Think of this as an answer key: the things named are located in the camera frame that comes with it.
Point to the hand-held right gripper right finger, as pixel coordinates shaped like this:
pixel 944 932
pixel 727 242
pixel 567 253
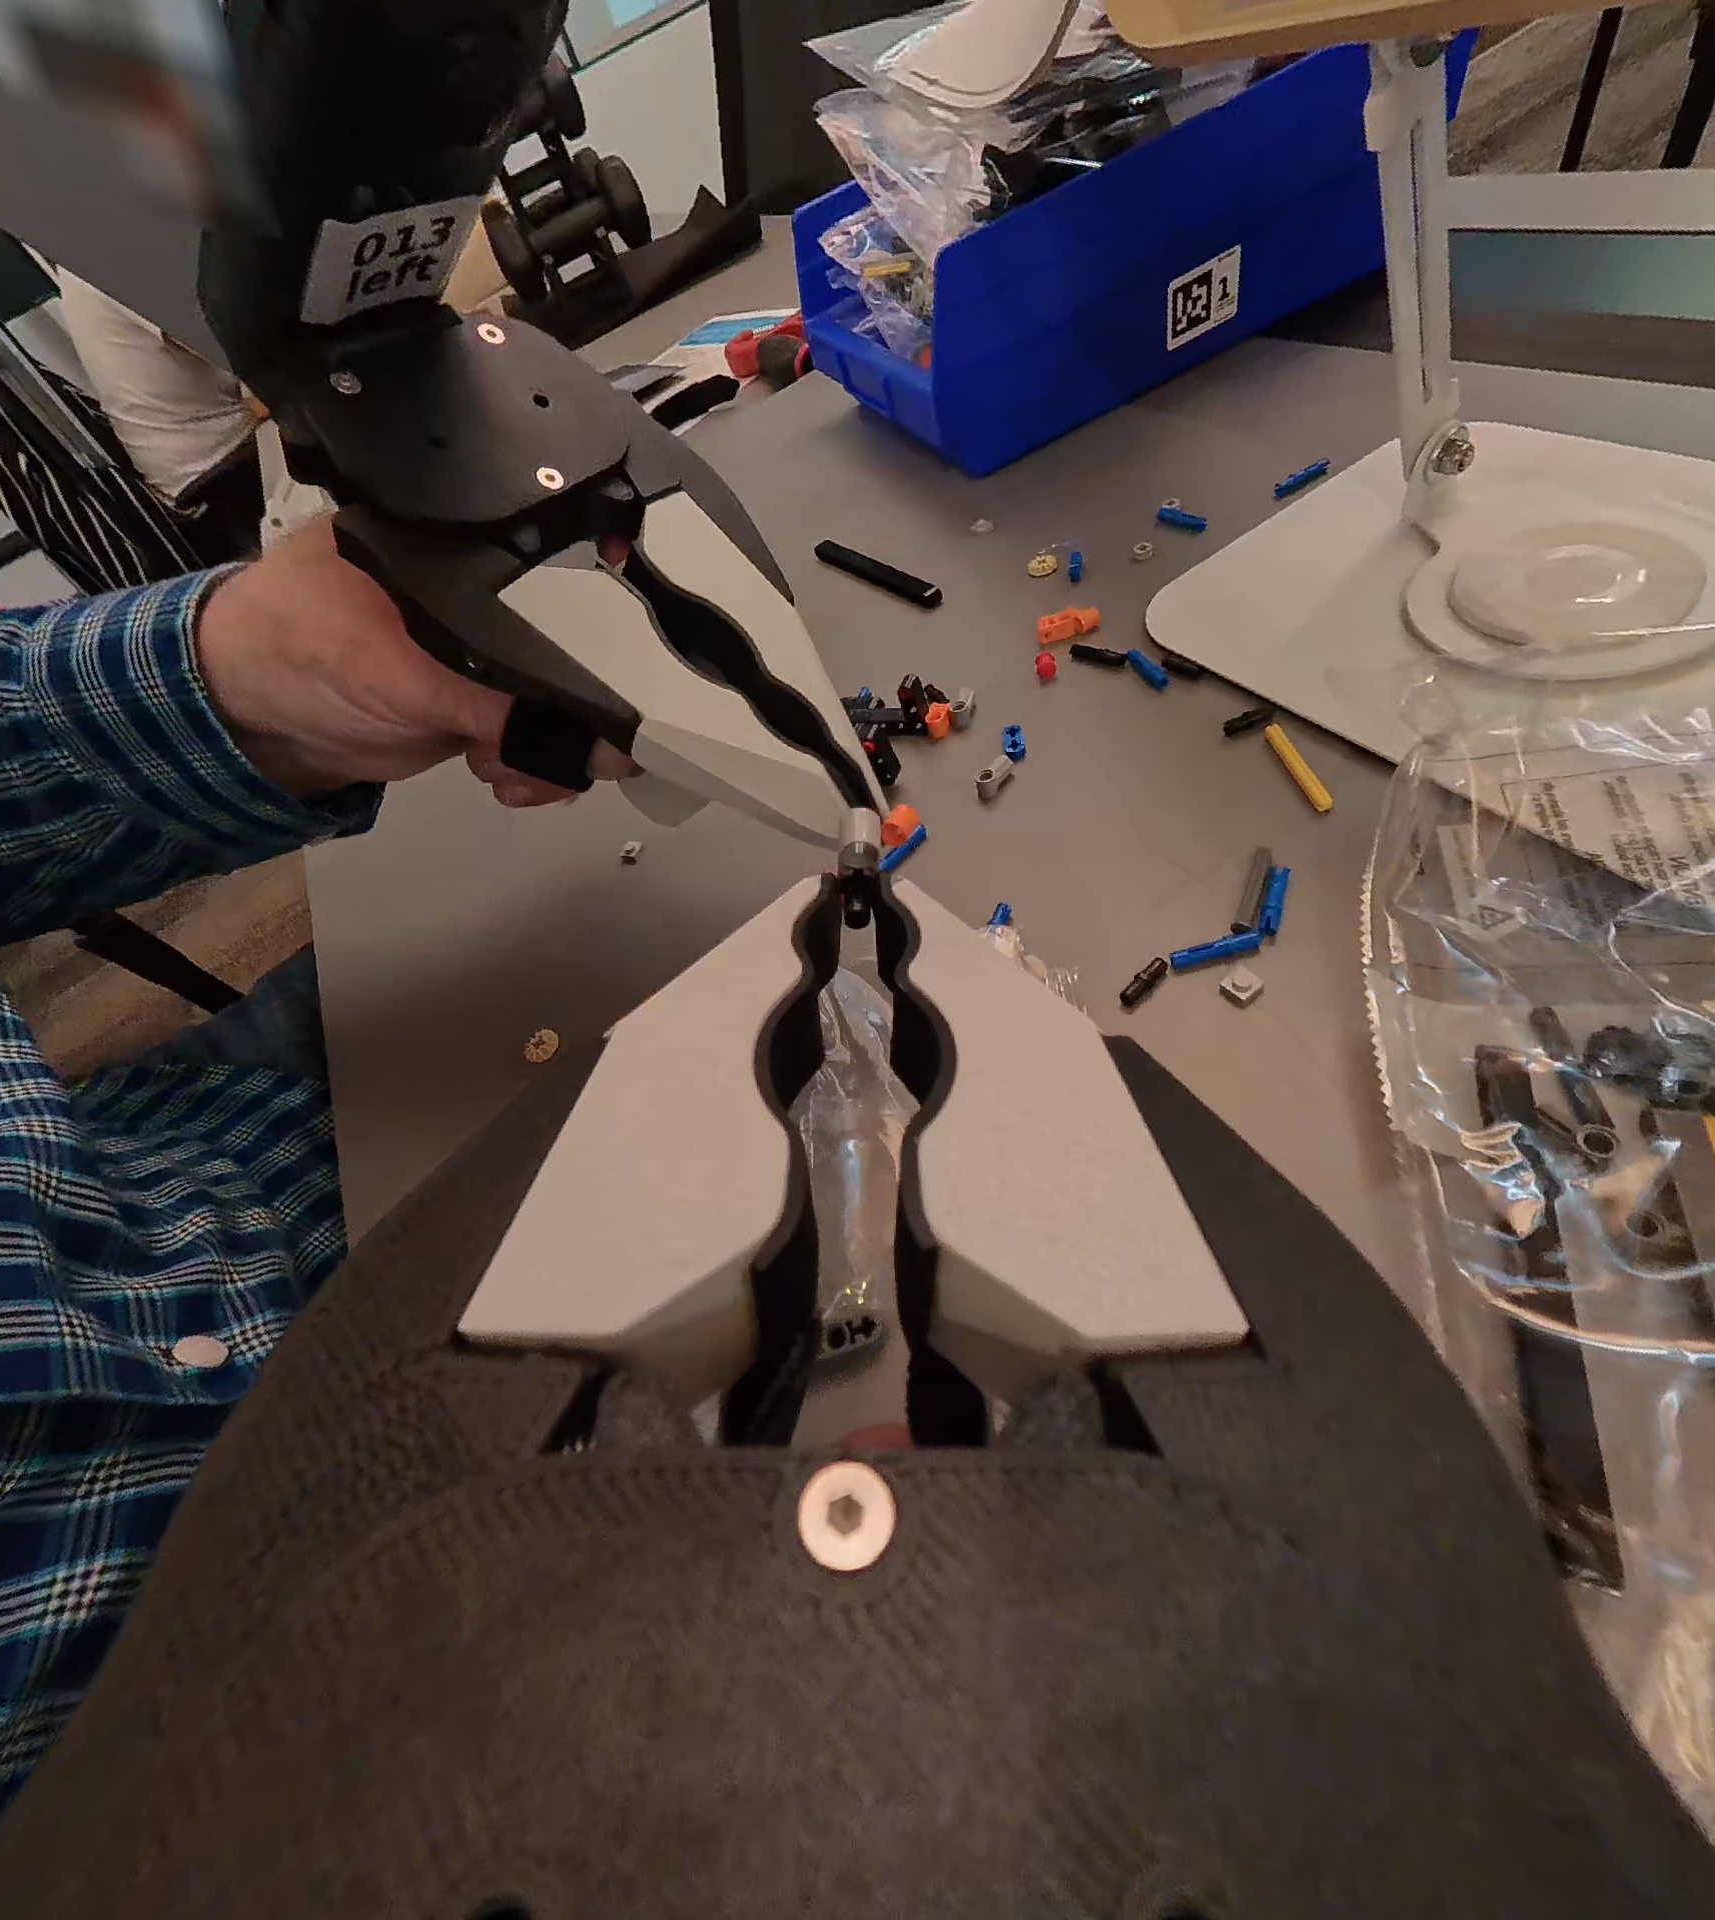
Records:
pixel 1082 1201

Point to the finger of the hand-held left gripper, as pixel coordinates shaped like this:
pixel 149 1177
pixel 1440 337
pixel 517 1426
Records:
pixel 603 645
pixel 799 674

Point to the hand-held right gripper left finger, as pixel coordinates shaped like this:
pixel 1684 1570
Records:
pixel 619 1201

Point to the grey lego connector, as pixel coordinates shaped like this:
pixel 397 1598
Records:
pixel 996 777
pixel 860 837

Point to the black lego pin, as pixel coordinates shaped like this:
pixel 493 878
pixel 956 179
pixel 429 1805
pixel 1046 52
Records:
pixel 858 901

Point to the small clear plastic bag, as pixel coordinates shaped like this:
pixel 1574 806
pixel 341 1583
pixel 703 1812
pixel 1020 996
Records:
pixel 858 1111

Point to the black lego assembly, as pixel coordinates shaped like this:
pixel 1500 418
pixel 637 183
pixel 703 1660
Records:
pixel 922 694

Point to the black lego beam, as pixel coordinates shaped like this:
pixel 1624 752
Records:
pixel 880 575

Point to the light grey lego plate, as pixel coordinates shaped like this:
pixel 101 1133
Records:
pixel 1244 987

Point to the large orange lego connector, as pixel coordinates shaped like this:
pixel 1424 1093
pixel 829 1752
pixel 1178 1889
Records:
pixel 1064 625

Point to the scattered small lego pins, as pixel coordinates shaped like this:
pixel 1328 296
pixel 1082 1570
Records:
pixel 1214 948

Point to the dark grey lego axle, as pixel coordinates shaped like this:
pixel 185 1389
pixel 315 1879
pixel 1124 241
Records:
pixel 1254 890

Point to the yellow lego axle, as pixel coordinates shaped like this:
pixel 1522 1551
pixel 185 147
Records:
pixel 1298 767

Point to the large clear lego parts bag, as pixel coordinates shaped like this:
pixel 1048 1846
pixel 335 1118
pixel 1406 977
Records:
pixel 1548 961

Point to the person's left hand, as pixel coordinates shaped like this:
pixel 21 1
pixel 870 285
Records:
pixel 333 674

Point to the black dumbbell rack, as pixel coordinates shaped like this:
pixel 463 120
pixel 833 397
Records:
pixel 573 224

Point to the white blue paper sheet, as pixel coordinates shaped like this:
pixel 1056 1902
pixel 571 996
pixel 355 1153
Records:
pixel 739 326

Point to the blue plastic parts bin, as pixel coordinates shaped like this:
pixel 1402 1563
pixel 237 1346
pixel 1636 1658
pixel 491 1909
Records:
pixel 1038 344

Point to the white stand base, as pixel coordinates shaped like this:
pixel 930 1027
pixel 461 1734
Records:
pixel 1292 600

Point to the bundle of clear parts bags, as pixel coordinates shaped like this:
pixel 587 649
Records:
pixel 918 135

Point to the person's plaid shirt torso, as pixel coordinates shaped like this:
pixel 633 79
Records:
pixel 47 1274

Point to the wooden board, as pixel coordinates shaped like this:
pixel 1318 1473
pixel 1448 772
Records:
pixel 1322 26

